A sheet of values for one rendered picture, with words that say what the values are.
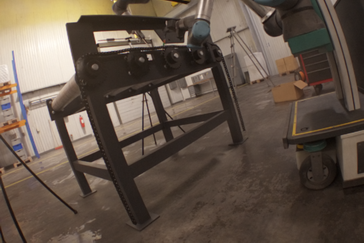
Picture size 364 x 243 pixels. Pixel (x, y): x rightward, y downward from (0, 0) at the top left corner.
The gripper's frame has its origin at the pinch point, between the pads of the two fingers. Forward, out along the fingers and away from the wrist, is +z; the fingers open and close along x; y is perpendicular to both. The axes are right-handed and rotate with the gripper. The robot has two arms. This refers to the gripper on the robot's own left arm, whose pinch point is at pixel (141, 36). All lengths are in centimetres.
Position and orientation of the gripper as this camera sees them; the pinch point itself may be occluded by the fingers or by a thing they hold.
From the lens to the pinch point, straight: 148.2
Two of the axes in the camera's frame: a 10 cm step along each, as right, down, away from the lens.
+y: 5.5, -4.7, 6.9
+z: 6.2, 7.8, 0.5
